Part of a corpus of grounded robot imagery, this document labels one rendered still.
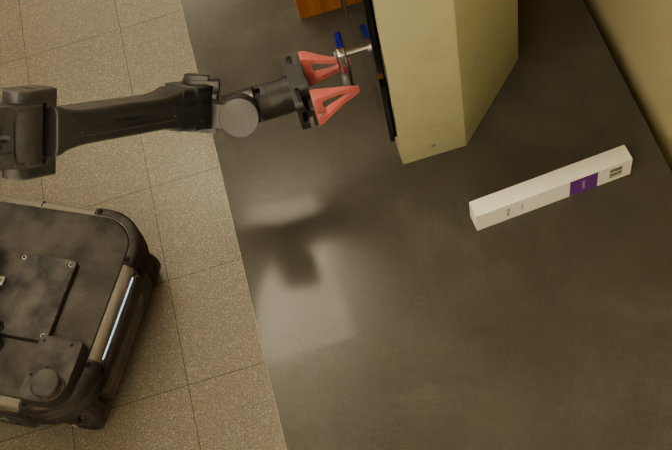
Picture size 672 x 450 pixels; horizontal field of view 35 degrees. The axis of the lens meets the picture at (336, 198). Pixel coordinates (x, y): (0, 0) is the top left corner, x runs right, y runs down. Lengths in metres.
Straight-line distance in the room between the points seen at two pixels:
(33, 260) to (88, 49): 0.91
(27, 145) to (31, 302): 1.36
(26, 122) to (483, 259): 0.74
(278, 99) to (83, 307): 1.15
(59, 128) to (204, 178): 1.66
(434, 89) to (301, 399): 0.51
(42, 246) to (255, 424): 0.69
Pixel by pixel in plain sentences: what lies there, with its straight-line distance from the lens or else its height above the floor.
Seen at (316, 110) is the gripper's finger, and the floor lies 1.15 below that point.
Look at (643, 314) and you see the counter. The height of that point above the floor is 0.94.
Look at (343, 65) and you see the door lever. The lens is 1.61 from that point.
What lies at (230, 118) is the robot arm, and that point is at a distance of 1.55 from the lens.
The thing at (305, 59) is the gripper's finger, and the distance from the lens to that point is 1.63.
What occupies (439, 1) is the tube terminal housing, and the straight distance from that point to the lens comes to 1.49.
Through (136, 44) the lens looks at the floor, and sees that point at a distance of 3.35.
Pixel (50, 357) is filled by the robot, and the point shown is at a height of 0.28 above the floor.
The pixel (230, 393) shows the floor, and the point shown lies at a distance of 2.69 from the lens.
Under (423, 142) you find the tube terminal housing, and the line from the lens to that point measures 1.75.
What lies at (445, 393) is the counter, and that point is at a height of 0.94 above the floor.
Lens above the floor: 2.44
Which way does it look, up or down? 58 degrees down
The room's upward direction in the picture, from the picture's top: 17 degrees counter-clockwise
